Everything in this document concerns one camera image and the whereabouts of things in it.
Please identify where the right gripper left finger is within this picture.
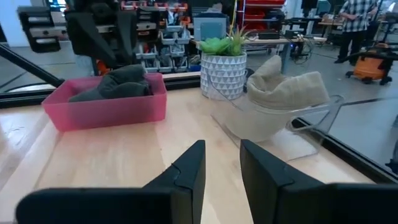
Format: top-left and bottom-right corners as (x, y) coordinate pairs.
(15, 139), (206, 224)

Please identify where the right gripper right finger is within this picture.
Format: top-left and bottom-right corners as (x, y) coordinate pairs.
(239, 139), (398, 224)

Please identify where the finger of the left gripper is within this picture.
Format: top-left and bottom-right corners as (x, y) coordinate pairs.
(116, 11), (138, 65)
(65, 11), (118, 68)

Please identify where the black baseball cap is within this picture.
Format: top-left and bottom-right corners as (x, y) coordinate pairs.
(68, 64), (154, 103)

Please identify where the tan baseball cap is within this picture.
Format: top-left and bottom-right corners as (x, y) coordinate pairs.
(246, 55), (331, 142)

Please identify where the storage drawer shelf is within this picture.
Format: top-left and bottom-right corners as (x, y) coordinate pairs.
(119, 0), (200, 73)

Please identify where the clear plastic bin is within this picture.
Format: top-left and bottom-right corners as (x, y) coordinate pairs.
(210, 93), (345, 162)

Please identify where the red plastic bin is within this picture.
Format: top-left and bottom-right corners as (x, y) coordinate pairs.
(41, 73), (168, 132)

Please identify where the succulent in patterned white pot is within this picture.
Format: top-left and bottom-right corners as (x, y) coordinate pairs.
(198, 26), (249, 101)

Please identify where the red metal shelf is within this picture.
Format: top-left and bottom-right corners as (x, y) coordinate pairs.
(238, 0), (287, 32)

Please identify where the wooden workbench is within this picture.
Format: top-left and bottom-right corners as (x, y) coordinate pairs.
(245, 35), (327, 74)

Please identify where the orange shop vacuum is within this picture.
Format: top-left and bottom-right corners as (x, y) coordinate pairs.
(345, 42), (398, 85)

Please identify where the person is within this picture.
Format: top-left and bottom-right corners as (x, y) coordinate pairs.
(334, 0), (381, 65)

